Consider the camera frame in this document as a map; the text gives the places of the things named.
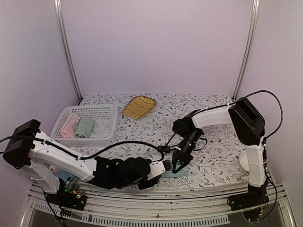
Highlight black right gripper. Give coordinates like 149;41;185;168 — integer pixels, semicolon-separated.
173;130;201;175

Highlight light blue towel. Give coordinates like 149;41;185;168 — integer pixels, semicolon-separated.
161;166;189;178

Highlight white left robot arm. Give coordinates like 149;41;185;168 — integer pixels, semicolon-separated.
1;120;165;205

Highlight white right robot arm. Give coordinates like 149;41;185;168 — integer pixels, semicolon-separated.
172;97;266;206

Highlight white bowl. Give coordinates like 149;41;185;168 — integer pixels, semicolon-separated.
238;151;249;174

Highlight woven bamboo tray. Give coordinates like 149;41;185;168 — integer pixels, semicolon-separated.
122;96;157;120

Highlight blue cartoon print towel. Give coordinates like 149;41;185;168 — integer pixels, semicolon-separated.
49;165;78;191

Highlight white plastic mesh basket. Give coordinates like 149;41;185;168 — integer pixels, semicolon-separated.
51;104;118;147

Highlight green rolled towel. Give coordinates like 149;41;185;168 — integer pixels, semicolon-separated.
75;117;95;139

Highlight pink rolled towel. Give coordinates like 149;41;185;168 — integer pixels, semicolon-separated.
60;113;80;139

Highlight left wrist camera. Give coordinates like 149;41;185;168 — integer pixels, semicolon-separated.
147;160;172;180

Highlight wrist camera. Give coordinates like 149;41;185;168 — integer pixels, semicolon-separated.
158;146;180;153
147;160;172;180

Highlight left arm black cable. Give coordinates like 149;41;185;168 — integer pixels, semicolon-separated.
0;136;165;163

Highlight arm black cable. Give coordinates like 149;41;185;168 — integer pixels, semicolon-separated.
165;90;284;213
0;136;165;163

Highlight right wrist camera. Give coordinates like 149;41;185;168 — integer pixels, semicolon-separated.
158;146;180;153

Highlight aluminium front rail frame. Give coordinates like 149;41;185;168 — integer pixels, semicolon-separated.
20;182;296;227

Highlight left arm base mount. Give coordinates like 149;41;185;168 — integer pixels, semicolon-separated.
46;189;87;211

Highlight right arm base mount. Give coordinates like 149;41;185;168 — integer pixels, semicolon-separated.
227;181;269;211

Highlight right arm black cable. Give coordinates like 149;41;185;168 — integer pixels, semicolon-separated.
165;90;284;213

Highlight right aluminium frame post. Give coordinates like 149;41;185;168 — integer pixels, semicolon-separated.
232;0;260;100

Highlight aluminium frame post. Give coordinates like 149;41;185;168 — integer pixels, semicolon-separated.
232;0;260;100
53;0;83;102

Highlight left aluminium frame post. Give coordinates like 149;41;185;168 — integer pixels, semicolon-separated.
53;0;83;102

